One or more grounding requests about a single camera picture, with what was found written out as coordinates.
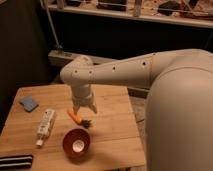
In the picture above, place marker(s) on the white tube bottle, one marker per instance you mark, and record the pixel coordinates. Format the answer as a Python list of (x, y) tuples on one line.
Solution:
[(45, 126)]

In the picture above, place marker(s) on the blue sponge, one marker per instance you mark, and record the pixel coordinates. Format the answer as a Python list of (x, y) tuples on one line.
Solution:
[(28, 103)]

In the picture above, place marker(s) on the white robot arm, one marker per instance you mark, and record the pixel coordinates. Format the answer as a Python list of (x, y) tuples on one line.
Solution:
[(179, 106)]

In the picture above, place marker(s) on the metal pole stand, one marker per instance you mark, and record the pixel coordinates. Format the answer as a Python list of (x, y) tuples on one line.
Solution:
[(58, 45)]

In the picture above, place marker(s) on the red bowl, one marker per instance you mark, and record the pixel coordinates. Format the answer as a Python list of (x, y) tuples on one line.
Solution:
[(76, 143)]

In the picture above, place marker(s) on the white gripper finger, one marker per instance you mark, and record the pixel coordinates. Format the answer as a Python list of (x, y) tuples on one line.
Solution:
[(93, 108), (76, 110)]

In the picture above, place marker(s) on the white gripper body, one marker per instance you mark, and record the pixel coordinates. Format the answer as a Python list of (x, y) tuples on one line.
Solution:
[(82, 96)]

